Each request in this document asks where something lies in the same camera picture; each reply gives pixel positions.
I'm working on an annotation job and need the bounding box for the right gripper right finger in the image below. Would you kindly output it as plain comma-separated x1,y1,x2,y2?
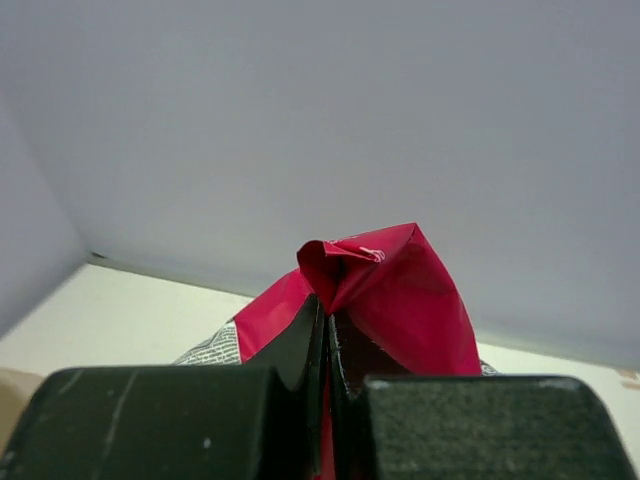
327,315,638,479

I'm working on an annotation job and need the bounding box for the red R snack packet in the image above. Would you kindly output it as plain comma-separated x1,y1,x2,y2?
179,223,491,479

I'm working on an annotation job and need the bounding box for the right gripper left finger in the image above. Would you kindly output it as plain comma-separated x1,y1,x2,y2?
1,295,325,479

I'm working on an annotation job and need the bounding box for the brown paper bag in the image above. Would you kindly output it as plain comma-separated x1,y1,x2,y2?
0,368,44,451

